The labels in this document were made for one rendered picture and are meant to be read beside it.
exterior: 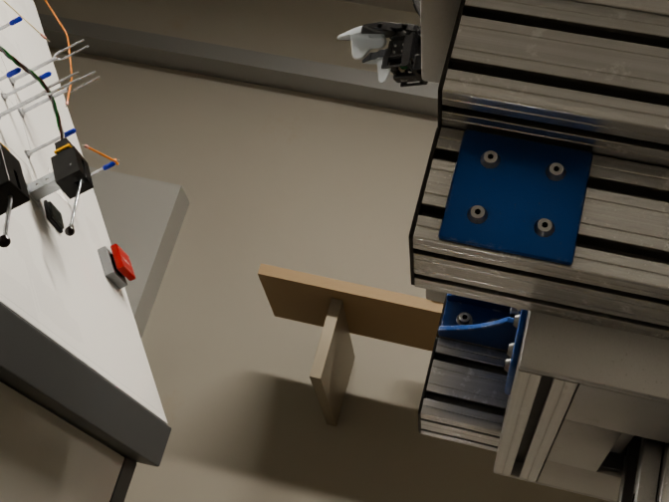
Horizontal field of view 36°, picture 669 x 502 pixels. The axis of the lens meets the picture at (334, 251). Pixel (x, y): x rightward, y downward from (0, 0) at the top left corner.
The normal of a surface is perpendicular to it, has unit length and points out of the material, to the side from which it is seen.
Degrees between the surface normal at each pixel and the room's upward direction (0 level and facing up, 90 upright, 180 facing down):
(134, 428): 90
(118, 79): 90
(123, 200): 90
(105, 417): 90
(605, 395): 180
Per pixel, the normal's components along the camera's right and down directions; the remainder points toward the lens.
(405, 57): -0.53, -0.33
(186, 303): -0.09, -0.41
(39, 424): 0.93, 0.12
